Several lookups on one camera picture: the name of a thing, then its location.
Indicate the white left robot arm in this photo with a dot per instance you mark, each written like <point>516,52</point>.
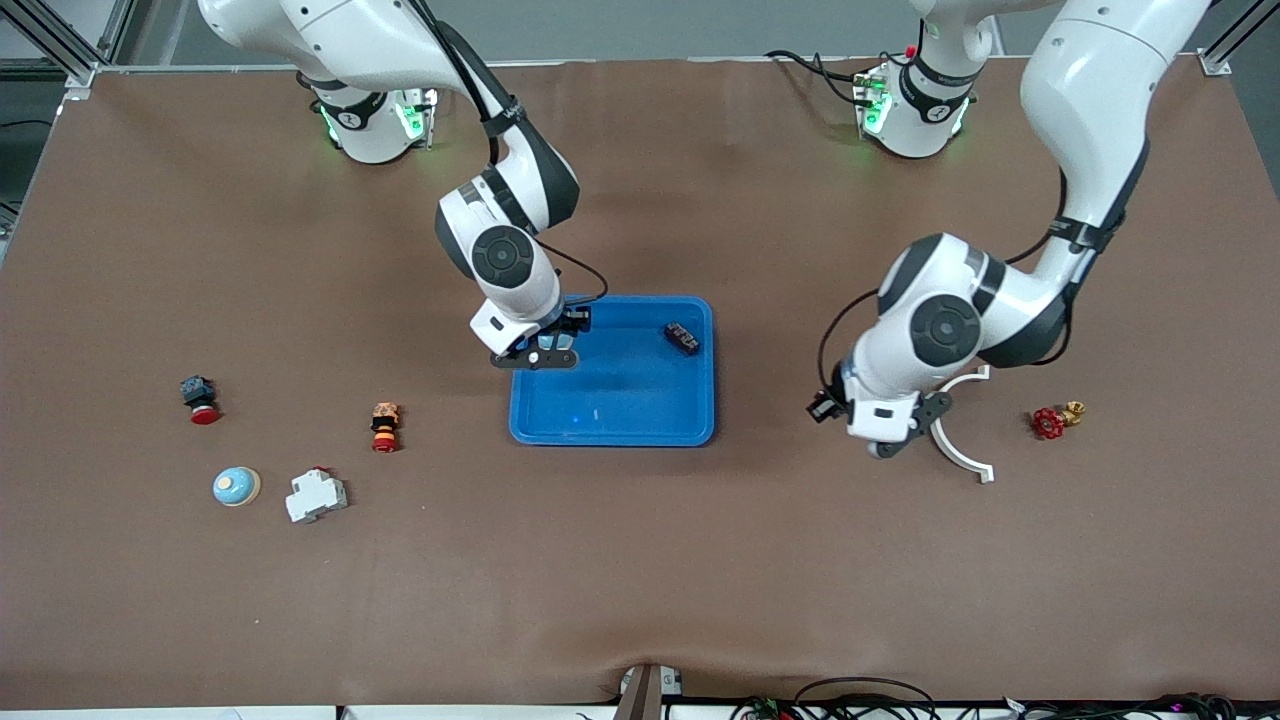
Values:
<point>1090,90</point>

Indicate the white curved plastic bracket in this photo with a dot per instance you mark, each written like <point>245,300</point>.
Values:
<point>987,473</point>

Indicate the aluminium frame profile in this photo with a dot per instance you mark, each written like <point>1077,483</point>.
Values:
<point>1217,64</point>

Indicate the metal mount post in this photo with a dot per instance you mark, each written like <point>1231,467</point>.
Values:
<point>640,700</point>

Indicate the orange and red push button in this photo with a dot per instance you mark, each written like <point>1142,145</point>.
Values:
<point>385,425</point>

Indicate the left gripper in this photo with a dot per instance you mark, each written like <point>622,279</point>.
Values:
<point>826,405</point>

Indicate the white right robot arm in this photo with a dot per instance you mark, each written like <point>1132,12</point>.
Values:
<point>350,35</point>

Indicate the black electrolytic capacitor block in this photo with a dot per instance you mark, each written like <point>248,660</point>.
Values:
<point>682,338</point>

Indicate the red emergency stop button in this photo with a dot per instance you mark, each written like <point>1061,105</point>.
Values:
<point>203,412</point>

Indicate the blue plastic tray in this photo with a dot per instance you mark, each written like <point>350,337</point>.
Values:
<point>640,400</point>

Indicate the blue bell with tan button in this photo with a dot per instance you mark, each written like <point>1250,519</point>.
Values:
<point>236,486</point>
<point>556,343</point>

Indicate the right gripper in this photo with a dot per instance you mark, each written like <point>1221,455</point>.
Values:
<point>572,323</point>

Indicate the white circuit breaker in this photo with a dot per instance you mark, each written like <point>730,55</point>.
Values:
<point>315,497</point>

